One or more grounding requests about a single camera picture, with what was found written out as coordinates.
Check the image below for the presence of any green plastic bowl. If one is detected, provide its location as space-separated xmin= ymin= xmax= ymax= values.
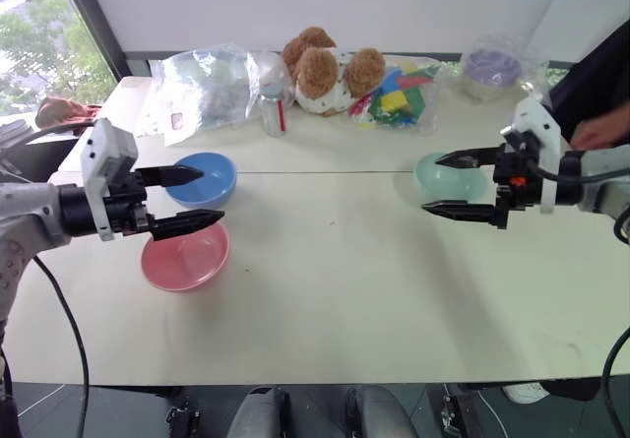
xmin=413 ymin=152 xmax=491 ymax=207

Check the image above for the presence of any small jar with red label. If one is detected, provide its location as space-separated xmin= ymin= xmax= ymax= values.
xmin=258 ymin=83 xmax=289 ymax=138

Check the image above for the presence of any brown and white plush toy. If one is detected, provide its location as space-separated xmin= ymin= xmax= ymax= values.
xmin=281 ymin=26 xmax=388 ymax=117

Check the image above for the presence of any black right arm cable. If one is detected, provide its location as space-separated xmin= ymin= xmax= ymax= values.
xmin=527 ymin=159 xmax=630 ymax=438

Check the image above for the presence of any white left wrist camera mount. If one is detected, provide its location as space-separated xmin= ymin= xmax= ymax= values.
xmin=80 ymin=117 xmax=140 ymax=242

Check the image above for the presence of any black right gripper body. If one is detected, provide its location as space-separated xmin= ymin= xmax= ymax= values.
xmin=492 ymin=129 xmax=543 ymax=231

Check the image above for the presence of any person's bare hand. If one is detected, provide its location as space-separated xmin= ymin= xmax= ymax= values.
xmin=572 ymin=112 xmax=627 ymax=150

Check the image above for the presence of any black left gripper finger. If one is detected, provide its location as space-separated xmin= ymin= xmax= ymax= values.
xmin=135 ymin=163 xmax=206 ymax=189
xmin=148 ymin=209 xmax=226 ymax=243

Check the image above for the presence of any grey rounded robot leg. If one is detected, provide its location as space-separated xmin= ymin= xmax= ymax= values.
xmin=226 ymin=386 xmax=292 ymax=438
xmin=344 ymin=386 xmax=420 ymax=438

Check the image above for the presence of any blue plastic bowl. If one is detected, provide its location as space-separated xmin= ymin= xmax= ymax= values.
xmin=163 ymin=151 xmax=238 ymax=210

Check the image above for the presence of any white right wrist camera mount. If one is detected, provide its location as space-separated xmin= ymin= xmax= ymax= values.
xmin=500 ymin=94 xmax=563 ymax=215

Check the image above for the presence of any person in dark clothing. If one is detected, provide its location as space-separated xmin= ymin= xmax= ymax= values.
xmin=544 ymin=8 xmax=630 ymax=150

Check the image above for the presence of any reddish brown cloth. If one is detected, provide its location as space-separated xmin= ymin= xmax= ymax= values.
xmin=34 ymin=95 xmax=103 ymax=130

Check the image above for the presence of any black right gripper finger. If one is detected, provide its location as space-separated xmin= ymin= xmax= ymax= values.
xmin=421 ymin=201 xmax=497 ymax=225
xmin=435 ymin=145 xmax=506 ymax=171

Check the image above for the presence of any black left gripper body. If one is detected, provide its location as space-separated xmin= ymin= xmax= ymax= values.
xmin=102 ymin=166 xmax=155 ymax=236

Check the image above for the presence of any black device beside table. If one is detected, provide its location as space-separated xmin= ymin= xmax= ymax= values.
xmin=0 ymin=119 xmax=81 ymax=184

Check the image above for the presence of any red plastic bowl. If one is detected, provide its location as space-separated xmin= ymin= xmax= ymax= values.
xmin=141 ymin=220 xmax=231 ymax=293

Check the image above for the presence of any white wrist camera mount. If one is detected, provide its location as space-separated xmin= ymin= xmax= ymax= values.
xmin=500 ymin=94 xmax=563 ymax=215
xmin=80 ymin=117 xmax=140 ymax=242

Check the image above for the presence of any black window frame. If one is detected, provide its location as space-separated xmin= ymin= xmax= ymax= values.
xmin=55 ymin=0 xmax=135 ymax=83

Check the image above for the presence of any bag of coloured blocks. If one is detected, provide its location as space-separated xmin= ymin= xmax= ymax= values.
xmin=346 ymin=53 xmax=445 ymax=137

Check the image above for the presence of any bagged purple bowl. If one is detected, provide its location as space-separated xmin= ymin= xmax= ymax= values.
xmin=459 ymin=33 xmax=550 ymax=105

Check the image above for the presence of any large clear plastic bag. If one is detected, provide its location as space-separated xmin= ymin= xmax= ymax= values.
xmin=146 ymin=42 xmax=261 ymax=150

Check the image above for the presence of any white shoe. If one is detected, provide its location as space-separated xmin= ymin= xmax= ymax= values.
xmin=501 ymin=382 xmax=551 ymax=406

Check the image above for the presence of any small clear plastic bag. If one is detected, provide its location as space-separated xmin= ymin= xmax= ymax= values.
xmin=249 ymin=47 xmax=298 ymax=110

